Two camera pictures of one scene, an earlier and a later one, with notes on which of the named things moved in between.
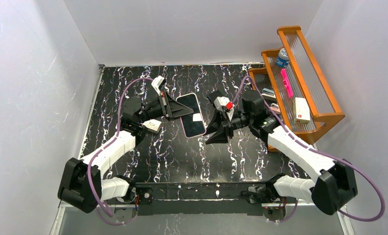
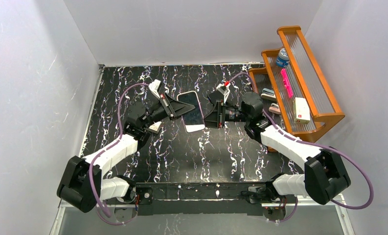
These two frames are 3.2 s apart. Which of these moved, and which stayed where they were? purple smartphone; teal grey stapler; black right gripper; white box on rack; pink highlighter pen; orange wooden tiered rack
Moved: purple smartphone; black right gripper
Stayed: pink highlighter pen; white box on rack; teal grey stapler; orange wooden tiered rack
